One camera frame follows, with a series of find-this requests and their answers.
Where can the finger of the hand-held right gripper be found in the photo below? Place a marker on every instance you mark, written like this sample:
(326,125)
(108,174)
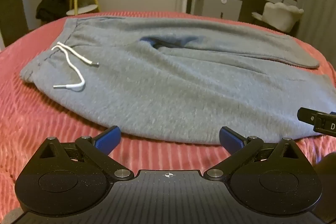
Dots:
(319,121)

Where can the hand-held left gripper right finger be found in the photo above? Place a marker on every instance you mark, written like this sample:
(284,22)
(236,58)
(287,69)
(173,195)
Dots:
(231,138)

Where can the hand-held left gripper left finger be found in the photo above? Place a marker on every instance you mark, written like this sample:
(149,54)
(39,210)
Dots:
(109,138)

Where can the grey fleece pants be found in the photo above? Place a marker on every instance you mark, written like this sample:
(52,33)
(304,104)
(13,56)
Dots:
(168,82)

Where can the red ribbed blanket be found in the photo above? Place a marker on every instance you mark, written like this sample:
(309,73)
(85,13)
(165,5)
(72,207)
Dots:
(47,119)

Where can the white shell-shaped chair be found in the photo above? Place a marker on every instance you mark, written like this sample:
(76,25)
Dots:
(282,15)

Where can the grey small cabinet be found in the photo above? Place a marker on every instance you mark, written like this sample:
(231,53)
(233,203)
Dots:
(220,6)

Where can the dark clothing pile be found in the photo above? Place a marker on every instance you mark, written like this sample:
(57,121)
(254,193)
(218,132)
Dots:
(51,6)

